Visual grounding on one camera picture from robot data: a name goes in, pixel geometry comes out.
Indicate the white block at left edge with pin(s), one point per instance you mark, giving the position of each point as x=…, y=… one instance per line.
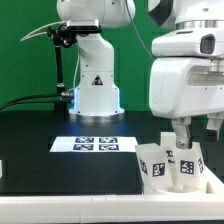
x=1, y=171

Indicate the black camera on stand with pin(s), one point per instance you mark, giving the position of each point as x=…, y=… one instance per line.
x=83, y=26

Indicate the black camera stand pole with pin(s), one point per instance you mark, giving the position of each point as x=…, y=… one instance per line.
x=61, y=37

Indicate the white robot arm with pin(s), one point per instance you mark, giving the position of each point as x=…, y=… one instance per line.
x=97, y=96

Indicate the white fiducial marker sheet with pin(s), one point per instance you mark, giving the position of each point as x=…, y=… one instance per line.
x=83, y=144

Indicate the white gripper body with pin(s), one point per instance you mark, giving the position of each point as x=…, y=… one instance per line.
x=187, y=78

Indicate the white L-shaped fence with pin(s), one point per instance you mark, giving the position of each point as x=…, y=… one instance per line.
x=157, y=207

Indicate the white round stool seat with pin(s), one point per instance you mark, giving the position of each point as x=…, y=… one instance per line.
x=180, y=186

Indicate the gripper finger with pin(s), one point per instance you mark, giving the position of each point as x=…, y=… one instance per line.
x=181, y=127
x=215, y=121

